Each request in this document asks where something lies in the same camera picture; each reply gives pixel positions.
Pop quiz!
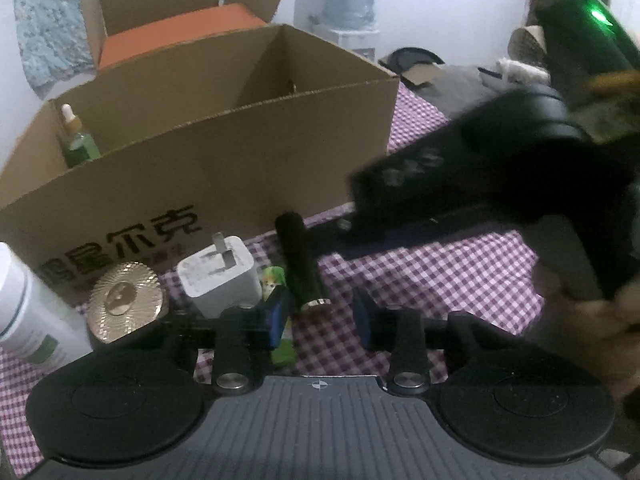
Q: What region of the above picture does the person's right hand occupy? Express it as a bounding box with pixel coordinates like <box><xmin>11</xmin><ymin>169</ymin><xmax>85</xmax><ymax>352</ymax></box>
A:
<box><xmin>545</xmin><ymin>260</ymin><xmax>640</xmax><ymax>401</ymax></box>

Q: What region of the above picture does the white plastic bottle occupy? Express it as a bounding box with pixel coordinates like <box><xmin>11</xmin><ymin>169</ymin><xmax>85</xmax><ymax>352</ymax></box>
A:
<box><xmin>0</xmin><ymin>242</ymin><xmax>94</xmax><ymax>366</ymax></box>

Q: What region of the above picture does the small green printed tube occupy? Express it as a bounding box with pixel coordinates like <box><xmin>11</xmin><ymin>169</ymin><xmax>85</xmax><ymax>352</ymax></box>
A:
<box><xmin>260</xmin><ymin>266</ymin><xmax>297</xmax><ymax>367</ymax></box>

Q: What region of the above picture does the black round object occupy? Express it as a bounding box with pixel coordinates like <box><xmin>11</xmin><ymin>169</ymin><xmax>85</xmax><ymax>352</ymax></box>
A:
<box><xmin>377</xmin><ymin>47</ymin><xmax>445</xmax><ymax>73</ymax></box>

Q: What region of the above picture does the orange box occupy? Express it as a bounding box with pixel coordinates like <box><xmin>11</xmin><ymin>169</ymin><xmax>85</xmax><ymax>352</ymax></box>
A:
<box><xmin>98</xmin><ymin>3</ymin><xmax>268</xmax><ymax>70</ymax></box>

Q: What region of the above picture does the white charger plug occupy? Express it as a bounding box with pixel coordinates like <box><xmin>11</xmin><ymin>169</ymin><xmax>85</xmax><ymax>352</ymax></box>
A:
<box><xmin>177</xmin><ymin>232</ymin><xmax>263</xmax><ymax>319</ymax></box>

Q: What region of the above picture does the white crumpled cloth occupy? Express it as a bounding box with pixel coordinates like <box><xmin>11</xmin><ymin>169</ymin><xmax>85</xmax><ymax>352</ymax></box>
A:
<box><xmin>480</xmin><ymin>57</ymin><xmax>551</xmax><ymax>86</ymax></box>

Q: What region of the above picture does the large cardboard box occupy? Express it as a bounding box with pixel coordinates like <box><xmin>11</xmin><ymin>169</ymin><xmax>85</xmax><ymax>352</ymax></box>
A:
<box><xmin>0</xmin><ymin>24</ymin><xmax>401</xmax><ymax>306</ymax></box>

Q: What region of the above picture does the dark grey mat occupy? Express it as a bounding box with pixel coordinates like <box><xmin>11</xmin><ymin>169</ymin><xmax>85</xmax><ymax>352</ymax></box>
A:
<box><xmin>415</xmin><ymin>62</ymin><xmax>501</xmax><ymax>121</ymax></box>

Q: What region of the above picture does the blue floral cloth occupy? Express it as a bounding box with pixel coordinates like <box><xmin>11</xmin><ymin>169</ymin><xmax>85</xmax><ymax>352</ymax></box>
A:
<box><xmin>12</xmin><ymin>0</ymin><xmax>251</xmax><ymax>101</ymax></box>

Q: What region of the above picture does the wicker basket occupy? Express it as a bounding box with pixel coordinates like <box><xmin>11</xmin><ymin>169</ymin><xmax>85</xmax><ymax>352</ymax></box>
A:
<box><xmin>507</xmin><ymin>25</ymin><xmax>551</xmax><ymax>68</ymax></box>

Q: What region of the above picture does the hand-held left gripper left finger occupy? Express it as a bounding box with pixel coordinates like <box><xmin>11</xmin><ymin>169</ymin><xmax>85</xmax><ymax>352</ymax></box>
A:
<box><xmin>160</xmin><ymin>290</ymin><xmax>296</xmax><ymax>396</ymax></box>

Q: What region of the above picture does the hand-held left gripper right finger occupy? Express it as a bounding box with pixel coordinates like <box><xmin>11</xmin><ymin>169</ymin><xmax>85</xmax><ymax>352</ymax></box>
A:
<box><xmin>352</xmin><ymin>287</ymin><xmax>501</xmax><ymax>396</ymax></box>

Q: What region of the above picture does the black lipstick tube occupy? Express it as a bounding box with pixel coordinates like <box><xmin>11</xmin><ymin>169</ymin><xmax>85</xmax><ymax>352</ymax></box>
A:
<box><xmin>275</xmin><ymin>211</ymin><xmax>333</xmax><ymax>312</ymax></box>

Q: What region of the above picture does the flat cardboard piece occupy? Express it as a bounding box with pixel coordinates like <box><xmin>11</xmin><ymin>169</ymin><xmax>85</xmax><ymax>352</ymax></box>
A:
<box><xmin>401</xmin><ymin>63</ymin><xmax>446</xmax><ymax>91</ymax></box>

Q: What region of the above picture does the cardboard box with raised flaps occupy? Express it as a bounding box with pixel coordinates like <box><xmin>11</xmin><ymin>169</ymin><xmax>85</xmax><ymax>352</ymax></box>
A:
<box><xmin>80</xmin><ymin>0</ymin><xmax>300</xmax><ymax>83</ymax></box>

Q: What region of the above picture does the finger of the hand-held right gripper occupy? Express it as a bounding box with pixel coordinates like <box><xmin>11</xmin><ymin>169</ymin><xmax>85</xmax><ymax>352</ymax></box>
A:
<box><xmin>307</xmin><ymin>212</ymin><xmax>523</xmax><ymax>261</ymax></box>

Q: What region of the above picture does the green dropper bottle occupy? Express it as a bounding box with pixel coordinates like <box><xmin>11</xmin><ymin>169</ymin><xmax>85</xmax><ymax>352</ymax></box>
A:
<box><xmin>59</xmin><ymin>103</ymin><xmax>102</xmax><ymax>169</ymax></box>

